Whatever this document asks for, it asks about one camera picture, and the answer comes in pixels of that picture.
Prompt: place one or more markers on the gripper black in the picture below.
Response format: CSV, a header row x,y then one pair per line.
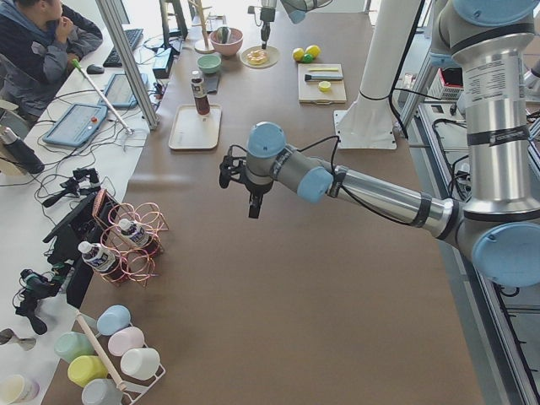
x,y
256,190
266,17

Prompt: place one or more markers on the twisted glazed donut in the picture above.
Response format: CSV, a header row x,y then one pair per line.
x,y
257,57

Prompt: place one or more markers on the white round plate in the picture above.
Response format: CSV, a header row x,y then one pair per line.
x,y
273,57

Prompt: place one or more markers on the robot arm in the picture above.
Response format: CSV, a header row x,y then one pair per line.
x,y
497,228
295,9

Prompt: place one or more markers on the dark tea bottle on tray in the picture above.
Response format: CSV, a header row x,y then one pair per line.
x,y
200,93

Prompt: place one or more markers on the cream rectangular tray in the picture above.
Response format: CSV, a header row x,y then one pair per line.
x,y
191,130

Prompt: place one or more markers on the yellow lemon lower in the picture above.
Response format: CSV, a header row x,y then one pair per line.
x,y
298,54

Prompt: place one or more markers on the yellow lemon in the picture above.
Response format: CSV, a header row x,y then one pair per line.
x,y
298,54
313,50

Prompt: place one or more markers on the pink ice bowl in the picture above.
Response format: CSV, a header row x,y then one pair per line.
x,y
231,46

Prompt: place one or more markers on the metal ice scoop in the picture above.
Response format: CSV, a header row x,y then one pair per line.
x,y
222,34

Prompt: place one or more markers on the green lime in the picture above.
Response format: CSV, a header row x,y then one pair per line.
x,y
309,58

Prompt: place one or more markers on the yellow lemon upper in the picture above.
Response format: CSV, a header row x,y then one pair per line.
x,y
313,50

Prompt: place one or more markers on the yellow plastic knife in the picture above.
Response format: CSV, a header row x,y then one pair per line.
x,y
323,69

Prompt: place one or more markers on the steel muddler black tip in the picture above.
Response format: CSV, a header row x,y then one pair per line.
x,y
318,77

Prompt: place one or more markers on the green bowl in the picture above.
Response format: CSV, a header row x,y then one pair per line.
x,y
209,64

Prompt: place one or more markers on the wooden mug tree stand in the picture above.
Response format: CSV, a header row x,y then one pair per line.
x,y
203,46

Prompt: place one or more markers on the bamboo cutting board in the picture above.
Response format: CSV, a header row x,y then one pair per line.
x,y
308,92

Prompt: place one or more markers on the half lemon slice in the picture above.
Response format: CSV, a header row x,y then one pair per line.
x,y
324,86

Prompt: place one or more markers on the bottle in rack rear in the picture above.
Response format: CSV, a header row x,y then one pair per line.
x,y
139,237

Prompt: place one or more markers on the bottle in rack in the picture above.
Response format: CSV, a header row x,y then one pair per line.
x,y
139,237
103,260

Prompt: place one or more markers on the white stick green tip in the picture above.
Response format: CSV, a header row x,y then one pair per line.
x,y
129,131

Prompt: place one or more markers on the blue teach pendant far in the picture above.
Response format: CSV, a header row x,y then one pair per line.
x,y
118,91

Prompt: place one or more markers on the blue teach pendant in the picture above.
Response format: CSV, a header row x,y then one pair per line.
x,y
118,91
76,126

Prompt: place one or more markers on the bottle in rack front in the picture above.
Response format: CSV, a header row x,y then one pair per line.
x,y
103,260

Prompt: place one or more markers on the black computer mouse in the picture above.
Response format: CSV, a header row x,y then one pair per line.
x,y
94,69

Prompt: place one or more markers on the black monitor stand device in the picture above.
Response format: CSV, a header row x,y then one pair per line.
x,y
78,225

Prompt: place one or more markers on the blue cup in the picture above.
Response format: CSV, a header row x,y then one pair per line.
x,y
114,319

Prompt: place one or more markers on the pink cup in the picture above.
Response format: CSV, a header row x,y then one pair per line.
x,y
124,340

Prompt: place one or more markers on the blue teach pendant near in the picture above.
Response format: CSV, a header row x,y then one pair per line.
x,y
76,126

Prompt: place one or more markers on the white cup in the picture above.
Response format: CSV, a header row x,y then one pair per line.
x,y
140,363

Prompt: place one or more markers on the seated person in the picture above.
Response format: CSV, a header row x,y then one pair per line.
x,y
40,40

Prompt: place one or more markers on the green cup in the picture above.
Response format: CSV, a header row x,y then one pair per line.
x,y
71,345

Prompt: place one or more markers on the yellow cup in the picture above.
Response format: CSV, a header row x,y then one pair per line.
x,y
85,369

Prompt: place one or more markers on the grey cup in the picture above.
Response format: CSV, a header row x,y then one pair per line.
x,y
101,392

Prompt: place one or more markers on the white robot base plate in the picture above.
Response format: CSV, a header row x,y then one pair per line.
x,y
364,129

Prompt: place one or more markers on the copper wire bottle rack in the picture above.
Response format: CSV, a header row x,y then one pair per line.
x,y
138,266

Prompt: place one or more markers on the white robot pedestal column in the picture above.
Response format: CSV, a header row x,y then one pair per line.
x,y
396,22

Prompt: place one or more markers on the aluminium frame post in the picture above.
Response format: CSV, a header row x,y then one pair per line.
x,y
111,18

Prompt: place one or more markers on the black camera tripod clamp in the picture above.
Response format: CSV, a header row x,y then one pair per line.
x,y
82,183

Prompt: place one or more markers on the white wire cup rack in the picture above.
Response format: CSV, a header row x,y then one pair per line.
x,y
132,387

